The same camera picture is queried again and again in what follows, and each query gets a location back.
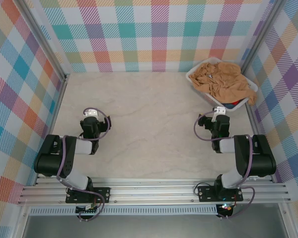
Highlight small controller board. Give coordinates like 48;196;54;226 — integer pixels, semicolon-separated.
218;203;233;216
75;205;100;215

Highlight tan printed t-shirt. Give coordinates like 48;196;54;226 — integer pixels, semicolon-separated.
190;61;258;106

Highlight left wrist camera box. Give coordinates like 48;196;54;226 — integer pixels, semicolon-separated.
82;110;99;119

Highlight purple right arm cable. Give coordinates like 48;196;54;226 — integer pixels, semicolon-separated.
193;110;255;220

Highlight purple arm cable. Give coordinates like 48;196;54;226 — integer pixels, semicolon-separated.
193;110;255;220
56;107;112;222

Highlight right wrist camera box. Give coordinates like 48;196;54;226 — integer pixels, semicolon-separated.
212;106;226;122

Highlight white plastic laundry basket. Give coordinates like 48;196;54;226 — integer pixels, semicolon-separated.
185;57;259;112

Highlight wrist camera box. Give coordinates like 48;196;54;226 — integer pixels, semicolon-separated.
212;106;226;122
82;110;99;119

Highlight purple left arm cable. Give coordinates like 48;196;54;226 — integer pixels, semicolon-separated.
56;107;112;222

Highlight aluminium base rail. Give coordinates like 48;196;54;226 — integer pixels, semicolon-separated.
17;176;293;205

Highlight white slotted cable duct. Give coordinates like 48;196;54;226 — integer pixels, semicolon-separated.
29;204;218;216

